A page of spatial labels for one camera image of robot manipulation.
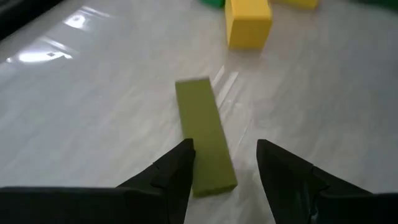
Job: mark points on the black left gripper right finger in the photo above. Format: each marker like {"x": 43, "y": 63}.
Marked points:
{"x": 311, "y": 199}

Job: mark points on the olive green long block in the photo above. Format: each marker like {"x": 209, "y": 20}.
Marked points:
{"x": 203, "y": 133}

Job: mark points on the black table frame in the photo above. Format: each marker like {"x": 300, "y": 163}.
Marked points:
{"x": 18, "y": 15}

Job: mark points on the yellow small block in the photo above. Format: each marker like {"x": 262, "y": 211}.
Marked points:
{"x": 248, "y": 21}
{"x": 300, "y": 3}

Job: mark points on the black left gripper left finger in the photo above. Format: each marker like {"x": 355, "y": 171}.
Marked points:
{"x": 140, "y": 199}

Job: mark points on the green small block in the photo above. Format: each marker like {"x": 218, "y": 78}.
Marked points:
{"x": 213, "y": 2}

